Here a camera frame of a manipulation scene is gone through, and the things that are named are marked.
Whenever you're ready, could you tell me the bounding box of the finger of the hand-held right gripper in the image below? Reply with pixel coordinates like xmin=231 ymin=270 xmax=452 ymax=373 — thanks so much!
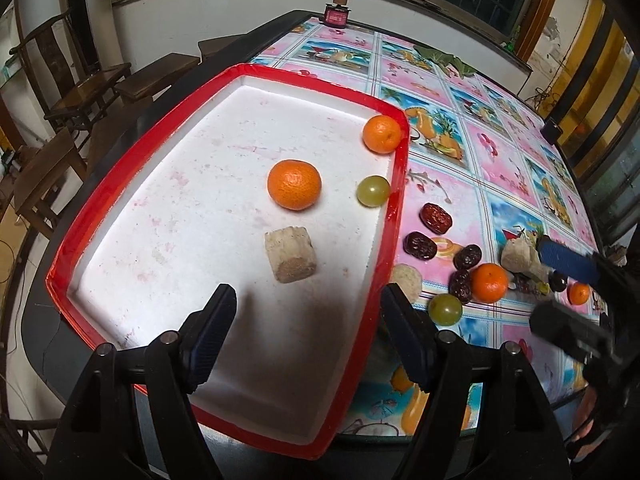
xmin=529 ymin=300 xmax=621 ymax=363
xmin=536 ymin=236 xmax=606 ymax=286

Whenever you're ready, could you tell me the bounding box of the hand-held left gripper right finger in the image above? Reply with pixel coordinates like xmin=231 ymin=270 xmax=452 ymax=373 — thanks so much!
xmin=381 ymin=283 xmax=571 ymax=480

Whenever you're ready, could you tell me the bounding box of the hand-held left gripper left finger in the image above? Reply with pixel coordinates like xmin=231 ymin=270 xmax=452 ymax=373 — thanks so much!
xmin=47 ymin=284 xmax=238 ymax=480

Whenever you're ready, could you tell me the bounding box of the green grape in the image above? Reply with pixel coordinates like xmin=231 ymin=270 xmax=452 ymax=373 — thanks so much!
xmin=428 ymin=293 xmax=463 ymax=326
xmin=356 ymin=175 xmax=391 ymax=208

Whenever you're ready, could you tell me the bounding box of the red rimmed white tray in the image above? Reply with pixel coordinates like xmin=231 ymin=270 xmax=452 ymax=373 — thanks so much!
xmin=45 ymin=62 xmax=412 ymax=461

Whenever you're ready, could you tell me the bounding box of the dried red date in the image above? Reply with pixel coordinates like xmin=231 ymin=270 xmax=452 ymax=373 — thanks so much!
xmin=403 ymin=232 xmax=437 ymax=261
xmin=448 ymin=270 xmax=474 ymax=304
xmin=419 ymin=203 xmax=454 ymax=234
xmin=453 ymin=244 xmax=482 ymax=271

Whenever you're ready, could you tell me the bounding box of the person's right hand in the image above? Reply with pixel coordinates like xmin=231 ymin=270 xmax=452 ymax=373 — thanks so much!
xmin=567 ymin=391 xmax=602 ymax=463

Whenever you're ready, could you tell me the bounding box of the small black box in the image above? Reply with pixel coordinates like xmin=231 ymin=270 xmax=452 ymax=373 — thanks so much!
xmin=541 ymin=119 xmax=565 ymax=145

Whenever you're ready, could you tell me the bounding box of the green leaf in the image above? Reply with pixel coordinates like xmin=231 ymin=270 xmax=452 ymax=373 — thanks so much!
xmin=414 ymin=44 xmax=483 ymax=79

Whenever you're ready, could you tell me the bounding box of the dark wooden stool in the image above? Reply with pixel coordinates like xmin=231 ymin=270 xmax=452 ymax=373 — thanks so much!
xmin=114 ymin=52 xmax=201 ymax=106
xmin=197 ymin=34 xmax=249 ymax=63

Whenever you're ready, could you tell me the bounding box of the dark wooden armchair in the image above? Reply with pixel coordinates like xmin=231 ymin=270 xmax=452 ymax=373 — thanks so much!
xmin=9 ymin=9 xmax=132 ymax=128

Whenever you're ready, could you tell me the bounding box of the red bottle with cork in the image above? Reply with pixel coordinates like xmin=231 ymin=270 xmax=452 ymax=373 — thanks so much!
xmin=324 ymin=0 xmax=352 ymax=29

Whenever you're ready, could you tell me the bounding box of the wooden chair frame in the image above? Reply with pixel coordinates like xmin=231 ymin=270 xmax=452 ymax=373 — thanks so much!
xmin=0 ymin=407 xmax=58 ymax=480

